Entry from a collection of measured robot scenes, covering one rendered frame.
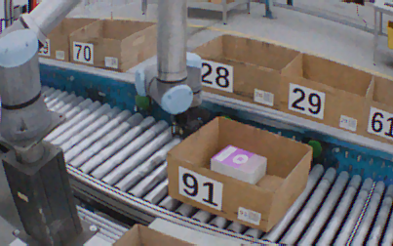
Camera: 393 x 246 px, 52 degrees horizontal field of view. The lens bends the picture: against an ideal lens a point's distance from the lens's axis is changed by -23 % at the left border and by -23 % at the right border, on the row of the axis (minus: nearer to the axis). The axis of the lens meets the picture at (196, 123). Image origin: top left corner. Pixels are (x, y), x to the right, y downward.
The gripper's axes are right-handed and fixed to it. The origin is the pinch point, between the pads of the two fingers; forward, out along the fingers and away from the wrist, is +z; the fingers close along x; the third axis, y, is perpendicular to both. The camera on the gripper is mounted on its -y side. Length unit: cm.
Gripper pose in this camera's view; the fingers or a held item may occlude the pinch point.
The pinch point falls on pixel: (192, 152)
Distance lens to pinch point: 181.4
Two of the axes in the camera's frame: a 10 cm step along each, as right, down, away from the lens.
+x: 8.5, 2.4, -4.7
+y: -5.2, 4.2, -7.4
